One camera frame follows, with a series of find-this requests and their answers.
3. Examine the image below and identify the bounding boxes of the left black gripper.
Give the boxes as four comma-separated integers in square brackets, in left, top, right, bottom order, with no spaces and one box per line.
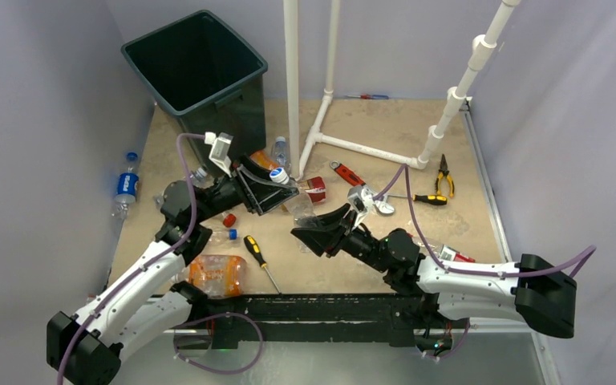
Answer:
[193,153,298,224]

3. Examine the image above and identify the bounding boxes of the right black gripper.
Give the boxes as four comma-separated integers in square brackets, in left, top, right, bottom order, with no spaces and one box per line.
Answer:
[293,203,391,274]

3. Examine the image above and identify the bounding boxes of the clear bottle white cap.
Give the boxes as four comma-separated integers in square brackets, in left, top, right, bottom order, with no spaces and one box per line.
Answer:
[269,167,319,228]

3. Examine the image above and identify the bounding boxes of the red gold label bottle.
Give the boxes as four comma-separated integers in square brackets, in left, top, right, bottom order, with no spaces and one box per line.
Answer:
[298,176,326,204]

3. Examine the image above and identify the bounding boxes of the pepsi bottle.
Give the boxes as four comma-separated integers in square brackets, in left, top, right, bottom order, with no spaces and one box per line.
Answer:
[207,229,238,246]
[112,152,140,220]

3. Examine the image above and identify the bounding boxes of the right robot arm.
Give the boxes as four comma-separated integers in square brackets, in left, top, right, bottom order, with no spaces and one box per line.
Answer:
[290,205,577,338]

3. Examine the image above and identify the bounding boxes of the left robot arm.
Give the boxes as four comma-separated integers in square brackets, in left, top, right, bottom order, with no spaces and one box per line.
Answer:
[46,156,299,384]

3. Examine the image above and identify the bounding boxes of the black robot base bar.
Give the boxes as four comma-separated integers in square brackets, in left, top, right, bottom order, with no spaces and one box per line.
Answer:
[185,294,467,349]

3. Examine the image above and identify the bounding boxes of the orange label bottle near bin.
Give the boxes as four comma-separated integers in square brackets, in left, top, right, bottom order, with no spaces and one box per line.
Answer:
[249,150,279,171]

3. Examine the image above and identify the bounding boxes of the dark green plastic bin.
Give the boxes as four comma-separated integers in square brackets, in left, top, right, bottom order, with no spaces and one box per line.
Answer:
[121,10,268,160]

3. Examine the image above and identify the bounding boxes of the clear small water bottle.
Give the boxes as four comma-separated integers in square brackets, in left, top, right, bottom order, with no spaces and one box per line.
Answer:
[271,136,291,175]

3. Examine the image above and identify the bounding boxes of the red cap clear bottle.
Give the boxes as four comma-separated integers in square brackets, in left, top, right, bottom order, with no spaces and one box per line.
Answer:
[220,211,237,228]

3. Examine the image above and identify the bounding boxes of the crushed clear bottle left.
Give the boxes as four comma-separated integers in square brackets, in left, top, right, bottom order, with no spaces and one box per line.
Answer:
[153,167,211,209]

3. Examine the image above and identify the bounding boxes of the yellow black screwdriver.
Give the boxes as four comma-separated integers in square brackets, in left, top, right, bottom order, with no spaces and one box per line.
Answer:
[243,235,282,294]

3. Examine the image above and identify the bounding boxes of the orange label bottle front left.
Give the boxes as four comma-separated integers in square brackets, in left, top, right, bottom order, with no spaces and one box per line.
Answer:
[174,254,247,299]

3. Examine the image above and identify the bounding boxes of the yellow black pliers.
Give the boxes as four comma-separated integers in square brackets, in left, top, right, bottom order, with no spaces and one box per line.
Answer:
[435,153,455,198]

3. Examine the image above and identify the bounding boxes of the small red blue screwdriver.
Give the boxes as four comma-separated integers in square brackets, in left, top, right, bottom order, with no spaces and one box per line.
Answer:
[344,94,390,100]

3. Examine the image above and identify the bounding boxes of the red handle adjustable wrench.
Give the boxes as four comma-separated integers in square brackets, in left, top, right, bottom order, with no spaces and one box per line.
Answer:
[330,160,395,216]

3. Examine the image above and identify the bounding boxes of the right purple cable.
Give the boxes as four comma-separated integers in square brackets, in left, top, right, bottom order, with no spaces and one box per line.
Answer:
[371,164,597,278]

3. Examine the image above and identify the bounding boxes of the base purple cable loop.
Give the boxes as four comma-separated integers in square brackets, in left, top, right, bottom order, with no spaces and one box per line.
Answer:
[172,312,265,376]

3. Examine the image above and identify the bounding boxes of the Pepsi bottle by wall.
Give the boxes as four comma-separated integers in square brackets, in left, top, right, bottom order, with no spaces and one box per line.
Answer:
[112,152,140,220]

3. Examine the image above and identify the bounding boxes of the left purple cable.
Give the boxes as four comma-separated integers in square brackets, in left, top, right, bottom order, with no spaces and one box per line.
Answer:
[55,132,208,385]

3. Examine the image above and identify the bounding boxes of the white PVC pipe frame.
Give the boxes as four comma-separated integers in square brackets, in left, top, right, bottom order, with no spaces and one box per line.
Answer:
[279,1,526,174]

